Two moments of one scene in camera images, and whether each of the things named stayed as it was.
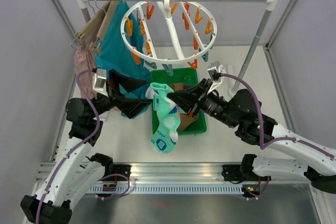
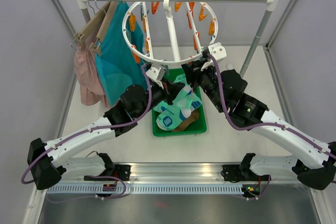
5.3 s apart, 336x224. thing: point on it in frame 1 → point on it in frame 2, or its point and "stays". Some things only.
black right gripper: x=188 y=98 → x=192 y=78
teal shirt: x=121 y=49 stays
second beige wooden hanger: x=95 y=45 stays
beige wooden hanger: x=82 y=38 stays
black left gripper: x=130 y=106 → x=170 y=90
